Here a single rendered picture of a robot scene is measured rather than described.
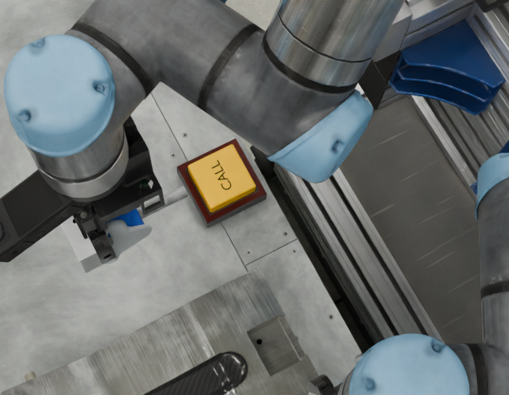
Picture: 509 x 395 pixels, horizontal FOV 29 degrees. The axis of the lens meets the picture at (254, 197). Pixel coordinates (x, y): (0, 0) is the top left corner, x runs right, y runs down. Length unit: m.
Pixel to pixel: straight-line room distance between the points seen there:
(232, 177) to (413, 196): 0.73
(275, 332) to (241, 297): 0.06
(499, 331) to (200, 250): 0.51
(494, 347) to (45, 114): 0.36
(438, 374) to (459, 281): 1.13
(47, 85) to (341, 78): 0.20
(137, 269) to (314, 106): 0.52
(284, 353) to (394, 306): 0.70
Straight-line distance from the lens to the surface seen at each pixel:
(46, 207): 0.86
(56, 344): 1.15
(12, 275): 1.17
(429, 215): 1.82
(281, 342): 1.07
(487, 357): 0.72
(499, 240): 0.75
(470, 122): 1.30
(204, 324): 1.05
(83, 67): 0.68
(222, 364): 1.04
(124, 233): 0.95
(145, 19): 0.72
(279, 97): 0.68
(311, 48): 0.66
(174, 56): 0.72
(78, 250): 1.00
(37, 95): 0.68
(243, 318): 1.05
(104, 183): 0.79
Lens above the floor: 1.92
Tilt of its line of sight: 73 degrees down
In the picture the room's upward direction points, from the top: 7 degrees clockwise
